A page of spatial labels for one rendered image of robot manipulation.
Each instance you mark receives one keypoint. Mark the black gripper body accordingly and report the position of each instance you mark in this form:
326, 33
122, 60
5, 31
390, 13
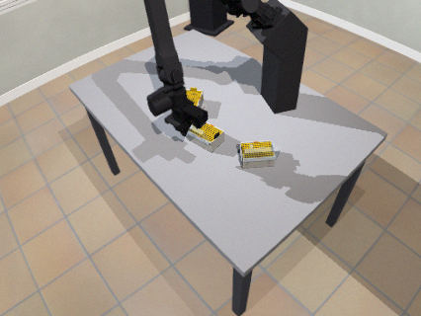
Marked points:
178, 126

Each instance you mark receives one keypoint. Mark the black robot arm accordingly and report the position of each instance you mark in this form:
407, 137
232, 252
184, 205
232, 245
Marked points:
167, 58

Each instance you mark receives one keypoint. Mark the yellow perforated plate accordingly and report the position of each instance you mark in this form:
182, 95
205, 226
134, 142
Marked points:
211, 132
194, 95
255, 145

